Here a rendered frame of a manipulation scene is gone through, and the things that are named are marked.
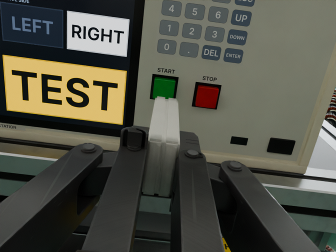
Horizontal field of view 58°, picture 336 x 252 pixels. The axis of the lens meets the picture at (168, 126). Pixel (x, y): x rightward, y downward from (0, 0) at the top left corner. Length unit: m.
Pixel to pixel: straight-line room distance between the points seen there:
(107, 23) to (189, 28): 0.07
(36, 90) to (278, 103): 0.21
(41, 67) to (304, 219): 0.27
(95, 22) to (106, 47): 0.02
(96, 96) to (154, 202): 0.11
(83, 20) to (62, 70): 0.05
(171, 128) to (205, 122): 0.13
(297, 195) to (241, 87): 0.11
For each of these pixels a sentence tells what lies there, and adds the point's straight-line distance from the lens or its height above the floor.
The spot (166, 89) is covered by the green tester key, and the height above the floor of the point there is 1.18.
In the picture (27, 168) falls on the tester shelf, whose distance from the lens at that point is 0.29.
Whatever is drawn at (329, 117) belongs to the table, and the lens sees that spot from 1.63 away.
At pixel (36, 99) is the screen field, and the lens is 0.30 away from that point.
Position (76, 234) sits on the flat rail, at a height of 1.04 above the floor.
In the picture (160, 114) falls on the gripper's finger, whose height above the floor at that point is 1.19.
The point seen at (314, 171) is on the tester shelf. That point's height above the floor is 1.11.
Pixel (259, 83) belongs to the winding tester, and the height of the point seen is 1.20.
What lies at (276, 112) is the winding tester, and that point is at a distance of 0.29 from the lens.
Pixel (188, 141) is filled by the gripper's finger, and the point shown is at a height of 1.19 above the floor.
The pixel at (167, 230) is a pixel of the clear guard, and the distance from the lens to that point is 0.29.
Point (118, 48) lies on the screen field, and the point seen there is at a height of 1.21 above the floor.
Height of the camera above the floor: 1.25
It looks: 22 degrees down
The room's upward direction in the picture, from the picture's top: 8 degrees clockwise
